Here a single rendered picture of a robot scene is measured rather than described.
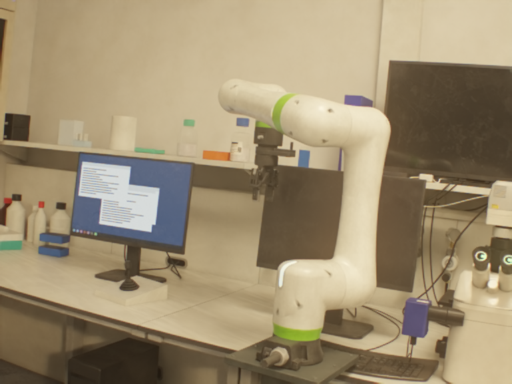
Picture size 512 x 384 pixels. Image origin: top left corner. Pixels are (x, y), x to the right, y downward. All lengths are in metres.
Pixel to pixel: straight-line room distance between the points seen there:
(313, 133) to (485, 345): 0.70
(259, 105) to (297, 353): 0.66
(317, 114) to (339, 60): 1.22
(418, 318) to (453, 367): 0.16
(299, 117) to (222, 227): 1.31
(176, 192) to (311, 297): 0.99
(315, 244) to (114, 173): 0.91
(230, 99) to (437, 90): 0.84
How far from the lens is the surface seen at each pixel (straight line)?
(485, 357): 1.67
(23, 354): 3.65
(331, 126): 1.50
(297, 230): 2.04
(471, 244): 2.42
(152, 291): 2.22
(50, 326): 3.45
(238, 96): 1.80
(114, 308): 2.12
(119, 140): 2.87
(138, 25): 3.23
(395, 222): 1.95
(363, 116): 1.58
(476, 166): 2.27
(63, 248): 2.95
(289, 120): 1.54
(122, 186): 2.49
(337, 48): 2.71
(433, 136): 2.30
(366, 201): 1.60
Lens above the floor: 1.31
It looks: 3 degrees down
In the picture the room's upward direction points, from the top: 5 degrees clockwise
